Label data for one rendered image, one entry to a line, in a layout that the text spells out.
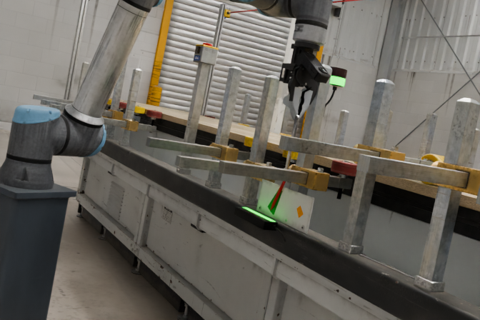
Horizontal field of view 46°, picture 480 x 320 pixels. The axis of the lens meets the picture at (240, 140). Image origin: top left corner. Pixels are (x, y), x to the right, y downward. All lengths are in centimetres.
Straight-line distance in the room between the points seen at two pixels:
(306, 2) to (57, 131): 98
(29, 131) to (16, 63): 733
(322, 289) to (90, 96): 106
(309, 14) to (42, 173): 105
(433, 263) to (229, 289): 125
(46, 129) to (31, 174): 16
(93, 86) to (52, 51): 733
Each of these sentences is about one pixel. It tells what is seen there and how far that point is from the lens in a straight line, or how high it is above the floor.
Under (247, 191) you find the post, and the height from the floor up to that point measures 74.
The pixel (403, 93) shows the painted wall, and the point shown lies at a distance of 1184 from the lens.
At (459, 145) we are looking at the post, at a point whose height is 101.
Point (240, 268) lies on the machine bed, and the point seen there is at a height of 37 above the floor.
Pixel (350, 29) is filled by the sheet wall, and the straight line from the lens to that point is 1184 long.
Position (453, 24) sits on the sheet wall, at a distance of 1145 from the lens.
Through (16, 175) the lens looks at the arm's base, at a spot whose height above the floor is 64.
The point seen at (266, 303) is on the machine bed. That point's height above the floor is 33.
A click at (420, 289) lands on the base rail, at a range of 127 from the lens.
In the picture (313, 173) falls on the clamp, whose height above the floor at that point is 87.
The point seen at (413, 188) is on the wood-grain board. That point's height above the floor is 88.
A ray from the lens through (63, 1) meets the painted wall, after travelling 945.
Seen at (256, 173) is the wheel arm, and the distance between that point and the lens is 147.
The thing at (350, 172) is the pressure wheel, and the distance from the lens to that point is 164.
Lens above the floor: 100
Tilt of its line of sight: 3 degrees down
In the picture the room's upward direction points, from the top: 11 degrees clockwise
